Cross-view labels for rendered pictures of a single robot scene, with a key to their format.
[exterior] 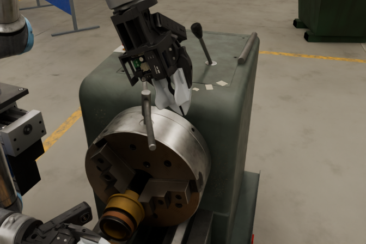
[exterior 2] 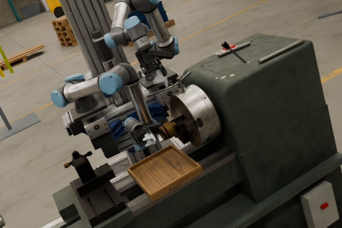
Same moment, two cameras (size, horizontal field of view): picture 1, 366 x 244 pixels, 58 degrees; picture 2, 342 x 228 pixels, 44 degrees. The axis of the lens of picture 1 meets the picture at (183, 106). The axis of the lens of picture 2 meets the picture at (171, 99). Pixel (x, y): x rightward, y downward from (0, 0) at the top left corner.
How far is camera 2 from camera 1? 168 cm
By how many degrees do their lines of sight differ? 50
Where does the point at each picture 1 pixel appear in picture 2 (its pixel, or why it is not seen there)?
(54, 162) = not seen: hidden behind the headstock
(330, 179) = not seen: outside the picture
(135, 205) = (170, 126)
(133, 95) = (195, 79)
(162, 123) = (189, 93)
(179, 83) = (159, 74)
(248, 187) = (327, 163)
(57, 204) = not seen: hidden behind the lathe
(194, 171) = (193, 116)
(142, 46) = (142, 62)
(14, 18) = (165, 39)
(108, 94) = (189, 78)
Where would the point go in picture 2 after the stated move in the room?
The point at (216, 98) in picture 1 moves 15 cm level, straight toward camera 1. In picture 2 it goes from (219, 83) to (197, 97)
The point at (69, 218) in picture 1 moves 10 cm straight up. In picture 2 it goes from (150, 126) to (144, 111)
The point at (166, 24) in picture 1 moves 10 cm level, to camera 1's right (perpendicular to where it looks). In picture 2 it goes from (155, 54) to (169, 54)
